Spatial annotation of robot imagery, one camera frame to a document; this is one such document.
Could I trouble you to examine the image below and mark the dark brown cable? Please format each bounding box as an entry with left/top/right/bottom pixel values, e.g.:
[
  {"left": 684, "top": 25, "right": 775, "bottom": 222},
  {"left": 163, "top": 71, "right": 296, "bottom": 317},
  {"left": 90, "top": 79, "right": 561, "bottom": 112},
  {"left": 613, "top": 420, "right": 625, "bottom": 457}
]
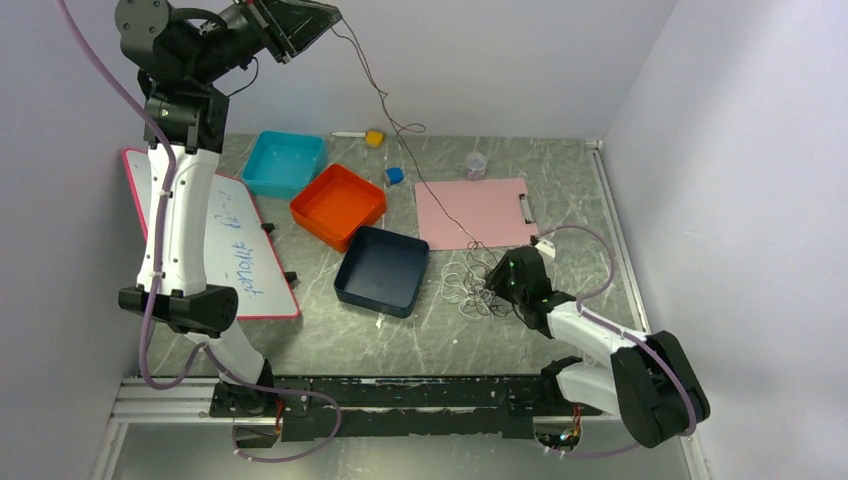
[{"left": 331, "top": 23, "right": 498, "bottom": 256}]

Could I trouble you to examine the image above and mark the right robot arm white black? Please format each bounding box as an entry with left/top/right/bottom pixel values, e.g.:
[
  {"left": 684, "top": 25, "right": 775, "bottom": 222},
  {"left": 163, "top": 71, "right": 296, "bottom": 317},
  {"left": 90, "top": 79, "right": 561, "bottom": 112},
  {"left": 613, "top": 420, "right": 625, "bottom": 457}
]
[{"left": 484, "top": 246, "right": 711, "bottom": 448}]

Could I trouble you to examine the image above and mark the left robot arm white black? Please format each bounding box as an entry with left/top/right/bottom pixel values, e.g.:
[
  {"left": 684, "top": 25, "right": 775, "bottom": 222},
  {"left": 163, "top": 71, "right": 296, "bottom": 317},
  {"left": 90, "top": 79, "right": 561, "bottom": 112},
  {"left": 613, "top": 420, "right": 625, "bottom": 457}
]
[{"left": 114, "top": 1, "right": 342, "bottom": 417}]

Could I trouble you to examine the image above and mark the pink clipboard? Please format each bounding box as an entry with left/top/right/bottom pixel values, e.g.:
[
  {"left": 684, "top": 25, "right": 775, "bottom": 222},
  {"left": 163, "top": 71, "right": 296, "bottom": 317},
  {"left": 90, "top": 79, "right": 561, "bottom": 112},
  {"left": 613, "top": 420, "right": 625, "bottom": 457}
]
[{"left": 415, "top": 178, "right": 538, "bottom": 250}]

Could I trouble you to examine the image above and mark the small clear plastic cup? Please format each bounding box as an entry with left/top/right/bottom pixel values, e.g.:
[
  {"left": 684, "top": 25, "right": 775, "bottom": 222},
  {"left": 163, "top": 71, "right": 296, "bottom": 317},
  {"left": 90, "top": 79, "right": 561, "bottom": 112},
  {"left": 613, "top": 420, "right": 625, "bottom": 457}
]
[{"left": 465, "top": 152, "right": 488, "bottom": 181}]

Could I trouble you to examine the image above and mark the teal plastic tray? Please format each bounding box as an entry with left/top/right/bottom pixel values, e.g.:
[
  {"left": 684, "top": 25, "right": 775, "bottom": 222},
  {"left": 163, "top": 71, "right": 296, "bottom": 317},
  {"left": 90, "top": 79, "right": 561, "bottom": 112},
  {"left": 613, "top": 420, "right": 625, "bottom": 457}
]
[{"left": 241, "top": 131, "right": 328, "bottom": 200}]

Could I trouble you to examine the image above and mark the dark blue plastic tray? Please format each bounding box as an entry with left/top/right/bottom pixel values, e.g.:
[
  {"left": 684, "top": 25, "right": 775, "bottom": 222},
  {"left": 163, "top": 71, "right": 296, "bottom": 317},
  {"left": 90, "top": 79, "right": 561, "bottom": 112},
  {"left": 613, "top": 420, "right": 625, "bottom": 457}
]
[{"left": 334, "top": 226, "right": 430, "bottom": 318}]

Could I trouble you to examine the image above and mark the yellow cube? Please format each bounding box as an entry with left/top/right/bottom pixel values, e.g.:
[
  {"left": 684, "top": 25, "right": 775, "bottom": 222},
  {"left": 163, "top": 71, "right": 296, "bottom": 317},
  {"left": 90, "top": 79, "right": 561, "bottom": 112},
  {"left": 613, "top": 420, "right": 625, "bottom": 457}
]
[{"left": 364, "top": 130, "right": 385, "bottom": 148}]

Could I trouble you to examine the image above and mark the blue cube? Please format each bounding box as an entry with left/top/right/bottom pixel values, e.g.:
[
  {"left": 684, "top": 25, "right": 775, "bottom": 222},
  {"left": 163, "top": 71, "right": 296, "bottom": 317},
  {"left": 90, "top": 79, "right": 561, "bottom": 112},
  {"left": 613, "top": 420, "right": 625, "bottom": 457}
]
[{"left": 383, "top": 167, "right": 405, "bottom": 185}]

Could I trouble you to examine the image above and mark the orange plastic tray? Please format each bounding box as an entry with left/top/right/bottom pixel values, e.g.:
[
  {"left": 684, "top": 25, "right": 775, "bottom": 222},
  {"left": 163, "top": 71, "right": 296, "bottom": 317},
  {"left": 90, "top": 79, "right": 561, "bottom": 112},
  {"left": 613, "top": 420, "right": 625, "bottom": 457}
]
[{"left": 290, "top": 164, "right": 387, "bottom": 252}]

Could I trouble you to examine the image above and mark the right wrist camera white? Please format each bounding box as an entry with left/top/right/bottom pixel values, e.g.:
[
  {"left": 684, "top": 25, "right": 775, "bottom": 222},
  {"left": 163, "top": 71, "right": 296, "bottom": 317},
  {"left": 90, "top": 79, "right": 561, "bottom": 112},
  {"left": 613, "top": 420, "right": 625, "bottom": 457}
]
[{"left": 533, "top": 239, "right": 556, "bottom": 261}]

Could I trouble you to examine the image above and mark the whiteboard with pink frame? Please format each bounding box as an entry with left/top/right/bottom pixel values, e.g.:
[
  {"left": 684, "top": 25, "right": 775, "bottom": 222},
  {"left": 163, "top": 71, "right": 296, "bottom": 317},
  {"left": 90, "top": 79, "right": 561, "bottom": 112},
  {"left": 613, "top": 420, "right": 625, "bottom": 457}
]
[{"left": 123, "top": 146, "right": 300, "bottom": 320}]

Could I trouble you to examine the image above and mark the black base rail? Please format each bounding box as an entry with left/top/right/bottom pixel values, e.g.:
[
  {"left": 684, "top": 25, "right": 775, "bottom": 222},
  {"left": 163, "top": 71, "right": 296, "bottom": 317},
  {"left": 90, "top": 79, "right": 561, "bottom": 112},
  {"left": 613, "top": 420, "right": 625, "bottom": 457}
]
[{"left": 208, "top": 374, "right": 600, "bottom": 442}]

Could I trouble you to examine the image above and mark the aluminium frame rail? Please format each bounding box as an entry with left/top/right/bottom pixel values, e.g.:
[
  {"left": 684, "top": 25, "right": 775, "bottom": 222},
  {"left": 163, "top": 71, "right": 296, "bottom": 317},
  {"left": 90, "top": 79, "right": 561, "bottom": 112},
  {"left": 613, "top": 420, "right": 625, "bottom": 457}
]
[{"left": 92, "top": 378, "right": 710, "bottom": 479}]

